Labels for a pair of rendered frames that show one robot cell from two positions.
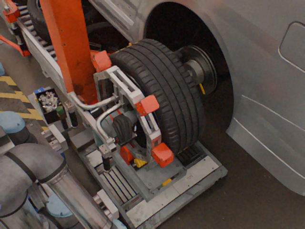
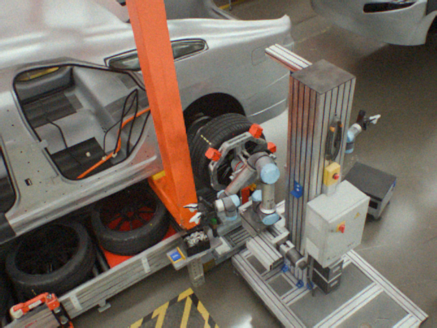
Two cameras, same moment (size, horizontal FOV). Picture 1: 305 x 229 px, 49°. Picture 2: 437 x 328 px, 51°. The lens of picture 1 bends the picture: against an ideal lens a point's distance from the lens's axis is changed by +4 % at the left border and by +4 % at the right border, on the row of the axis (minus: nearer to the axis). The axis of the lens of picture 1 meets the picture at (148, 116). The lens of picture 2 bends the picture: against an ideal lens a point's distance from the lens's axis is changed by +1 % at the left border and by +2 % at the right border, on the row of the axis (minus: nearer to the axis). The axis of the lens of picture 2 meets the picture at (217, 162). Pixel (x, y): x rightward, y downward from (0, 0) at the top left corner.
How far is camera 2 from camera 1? 314 cm
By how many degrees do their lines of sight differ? 52
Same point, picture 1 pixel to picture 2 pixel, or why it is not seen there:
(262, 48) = (246, 71)
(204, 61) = (207, 119)
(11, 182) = not seen: hidden behind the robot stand
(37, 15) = (65, 270)
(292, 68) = (260, 65)
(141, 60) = (227, 126)
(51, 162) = not seen: hidden behind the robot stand
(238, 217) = not seen: hidden behind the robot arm
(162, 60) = (227, 118)
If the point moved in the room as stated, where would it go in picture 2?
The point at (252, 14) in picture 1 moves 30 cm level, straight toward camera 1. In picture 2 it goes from (236, 64) to (271, 69)
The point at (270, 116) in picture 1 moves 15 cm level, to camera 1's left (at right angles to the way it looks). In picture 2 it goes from (261, 92) to (261, 103)
